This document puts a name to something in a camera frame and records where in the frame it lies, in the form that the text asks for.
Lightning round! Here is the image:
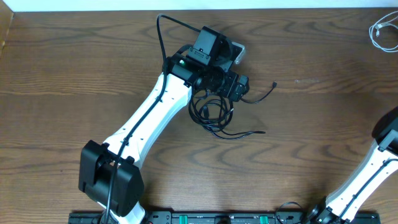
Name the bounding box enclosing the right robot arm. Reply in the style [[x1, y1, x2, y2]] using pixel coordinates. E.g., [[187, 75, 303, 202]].
[[303, 108, 397, 223]]

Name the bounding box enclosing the white usb cable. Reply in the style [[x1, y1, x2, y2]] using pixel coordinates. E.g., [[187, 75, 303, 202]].
[[368, 11, 398, 54]]

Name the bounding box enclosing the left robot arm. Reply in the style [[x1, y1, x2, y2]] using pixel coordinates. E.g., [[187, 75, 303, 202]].
[[78, 27, 248, 223]]

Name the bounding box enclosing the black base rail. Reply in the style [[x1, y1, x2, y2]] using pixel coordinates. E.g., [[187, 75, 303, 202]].
[[67, 202, 381, 224]]

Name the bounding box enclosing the black usb cable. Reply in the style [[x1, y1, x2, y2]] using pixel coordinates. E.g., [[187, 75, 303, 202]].
[[187, 81, 278, 141]]

